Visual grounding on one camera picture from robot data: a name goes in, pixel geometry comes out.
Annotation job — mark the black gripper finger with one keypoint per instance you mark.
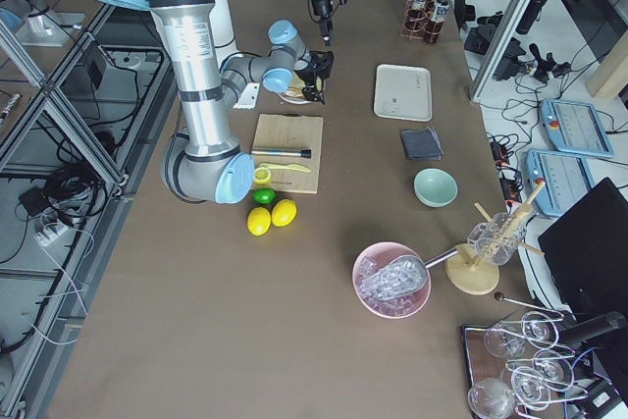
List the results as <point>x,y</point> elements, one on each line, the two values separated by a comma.
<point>323,31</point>
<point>310,93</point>
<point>319,92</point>
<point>328,31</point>

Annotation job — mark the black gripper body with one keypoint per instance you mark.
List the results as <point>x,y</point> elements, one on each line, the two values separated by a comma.
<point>322,8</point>
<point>307,75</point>

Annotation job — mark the bread slice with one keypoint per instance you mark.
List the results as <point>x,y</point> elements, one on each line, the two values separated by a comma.
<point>298,88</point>

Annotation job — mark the white plate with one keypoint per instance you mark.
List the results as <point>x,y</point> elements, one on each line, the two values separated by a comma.
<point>297,95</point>

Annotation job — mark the cream rabbit tray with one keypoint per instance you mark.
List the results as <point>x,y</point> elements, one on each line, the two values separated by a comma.
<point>403,93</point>

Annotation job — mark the wine glass rack tray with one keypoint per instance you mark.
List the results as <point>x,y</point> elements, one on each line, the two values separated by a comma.
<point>517,367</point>

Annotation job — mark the wooden cutting board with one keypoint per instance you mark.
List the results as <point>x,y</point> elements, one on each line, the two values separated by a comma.
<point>292,146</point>

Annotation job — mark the steel muddler black tip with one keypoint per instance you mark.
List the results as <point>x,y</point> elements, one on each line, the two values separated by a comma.
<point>297,153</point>

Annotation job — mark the yellow plastic knife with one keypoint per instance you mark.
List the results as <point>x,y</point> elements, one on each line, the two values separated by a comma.
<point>285,167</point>

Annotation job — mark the half lemon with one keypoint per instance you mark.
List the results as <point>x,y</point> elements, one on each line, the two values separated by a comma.
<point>262,175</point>

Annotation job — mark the green lime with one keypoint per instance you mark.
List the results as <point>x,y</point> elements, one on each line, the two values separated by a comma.
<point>264,195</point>

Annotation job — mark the bottle lower right rack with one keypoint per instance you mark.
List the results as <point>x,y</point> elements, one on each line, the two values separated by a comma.
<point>439,12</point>

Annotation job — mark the grey folded cloth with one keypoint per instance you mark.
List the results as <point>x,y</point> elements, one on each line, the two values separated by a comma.
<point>422,144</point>

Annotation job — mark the whole lemon upper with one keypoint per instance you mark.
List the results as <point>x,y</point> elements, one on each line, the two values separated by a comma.
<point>283,213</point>

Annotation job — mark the whole lemon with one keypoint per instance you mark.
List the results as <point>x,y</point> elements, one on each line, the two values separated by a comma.
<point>259,221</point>
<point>283,213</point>

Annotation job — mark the whole lemon lower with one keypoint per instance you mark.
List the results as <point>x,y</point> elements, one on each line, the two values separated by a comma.
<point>259,221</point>

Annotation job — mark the green bowl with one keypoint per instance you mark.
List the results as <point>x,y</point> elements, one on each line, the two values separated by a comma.
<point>435,187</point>

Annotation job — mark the metal ice scoop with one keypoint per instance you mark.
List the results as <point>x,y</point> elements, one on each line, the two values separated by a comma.
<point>406,274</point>

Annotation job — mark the clear ice cube pile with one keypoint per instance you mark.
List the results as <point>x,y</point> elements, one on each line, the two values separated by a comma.
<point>365,289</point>

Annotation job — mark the pink bowl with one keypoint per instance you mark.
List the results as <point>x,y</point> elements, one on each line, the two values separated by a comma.
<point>383,253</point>

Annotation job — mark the glass mug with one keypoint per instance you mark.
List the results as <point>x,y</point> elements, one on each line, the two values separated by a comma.
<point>496,241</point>

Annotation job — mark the wooden mug tree stand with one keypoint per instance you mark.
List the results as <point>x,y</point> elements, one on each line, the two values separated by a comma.
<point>467,271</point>

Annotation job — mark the black monitor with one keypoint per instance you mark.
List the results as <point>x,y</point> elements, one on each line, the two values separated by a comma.
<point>586,251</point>

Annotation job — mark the copper wire bottle rack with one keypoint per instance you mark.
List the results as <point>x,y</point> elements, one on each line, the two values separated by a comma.
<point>416,26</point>

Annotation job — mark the aluminium frame post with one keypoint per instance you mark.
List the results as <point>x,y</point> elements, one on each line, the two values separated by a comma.
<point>505,30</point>

